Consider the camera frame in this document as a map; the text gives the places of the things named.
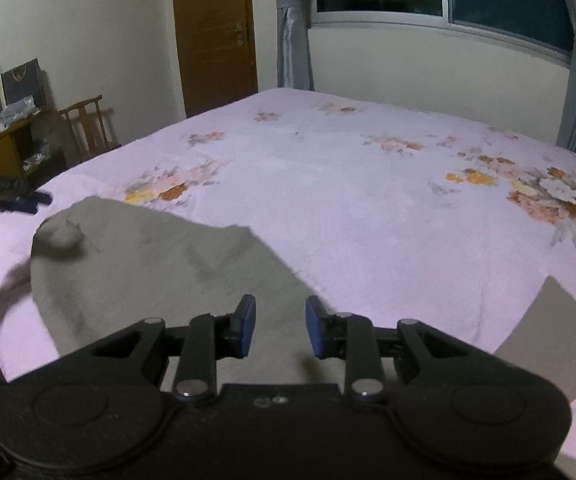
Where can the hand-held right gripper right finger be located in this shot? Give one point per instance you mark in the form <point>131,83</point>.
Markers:
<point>315,327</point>

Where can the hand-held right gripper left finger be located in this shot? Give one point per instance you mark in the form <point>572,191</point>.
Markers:
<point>246,325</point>

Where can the grey pants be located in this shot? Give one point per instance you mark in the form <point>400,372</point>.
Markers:
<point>168,270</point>

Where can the clear plastic bag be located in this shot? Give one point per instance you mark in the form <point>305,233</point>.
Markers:
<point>18,110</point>

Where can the wooden chair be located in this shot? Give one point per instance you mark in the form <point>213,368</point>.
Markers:
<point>88,127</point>

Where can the dark gift bag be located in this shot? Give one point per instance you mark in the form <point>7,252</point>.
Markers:
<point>23,80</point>

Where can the bed with pink floral sheet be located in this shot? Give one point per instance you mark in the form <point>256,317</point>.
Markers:
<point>343,200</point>

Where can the brown wooden door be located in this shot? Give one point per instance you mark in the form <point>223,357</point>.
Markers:
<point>213,35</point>

